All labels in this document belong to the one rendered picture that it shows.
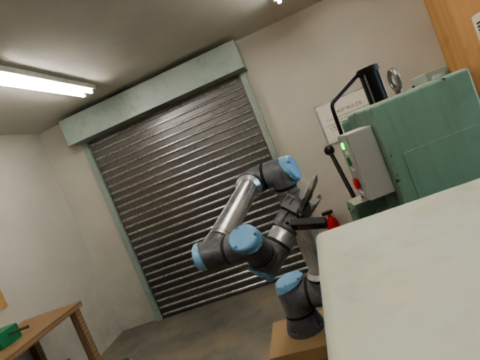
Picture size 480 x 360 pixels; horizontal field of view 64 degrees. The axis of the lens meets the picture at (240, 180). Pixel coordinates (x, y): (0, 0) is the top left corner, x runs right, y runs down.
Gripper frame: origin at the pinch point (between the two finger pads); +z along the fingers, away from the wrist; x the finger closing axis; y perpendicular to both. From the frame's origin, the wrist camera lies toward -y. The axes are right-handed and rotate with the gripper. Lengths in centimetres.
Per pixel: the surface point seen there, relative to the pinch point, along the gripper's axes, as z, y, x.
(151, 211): -5, 246, 259
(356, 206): -12.0, -18.6, -24.4
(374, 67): 23.0, -7.4, -35.0
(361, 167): -9.1, -18.6, -39.3
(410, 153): -3.2, -26.7, -41.6
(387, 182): -8.7, -24.5, -36.2
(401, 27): 274, 69, 179
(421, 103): 6, -25, -47
